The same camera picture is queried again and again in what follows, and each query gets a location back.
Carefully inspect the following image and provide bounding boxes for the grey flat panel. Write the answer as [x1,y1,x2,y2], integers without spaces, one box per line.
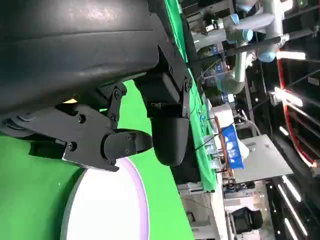
[233,134,294,184]

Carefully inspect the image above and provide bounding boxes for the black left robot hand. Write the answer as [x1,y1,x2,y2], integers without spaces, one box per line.
[0,0,193,173]

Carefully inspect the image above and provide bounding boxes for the green table cloth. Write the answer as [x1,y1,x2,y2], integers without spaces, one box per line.
[0,79,196,240]

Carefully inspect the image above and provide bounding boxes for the blue box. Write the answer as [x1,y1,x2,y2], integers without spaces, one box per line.
[222,124,245,169]

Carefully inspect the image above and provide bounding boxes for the black chair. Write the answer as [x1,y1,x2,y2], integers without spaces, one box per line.
[231,207,264,236]

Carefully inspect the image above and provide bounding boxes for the copper pipe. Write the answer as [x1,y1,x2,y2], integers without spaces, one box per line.
[214,117,232,173]

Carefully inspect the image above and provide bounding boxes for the white roll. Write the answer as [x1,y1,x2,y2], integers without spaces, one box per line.
[212,104,235,128]

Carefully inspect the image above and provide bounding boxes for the lilac plate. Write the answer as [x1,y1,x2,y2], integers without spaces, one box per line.
[59,154,151,240]

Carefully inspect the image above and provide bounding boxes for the green cloth on workshop desk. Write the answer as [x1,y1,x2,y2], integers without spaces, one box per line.
[163,0,219,194]

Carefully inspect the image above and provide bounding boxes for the red hose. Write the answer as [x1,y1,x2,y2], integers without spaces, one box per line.
[276,57,319,169]

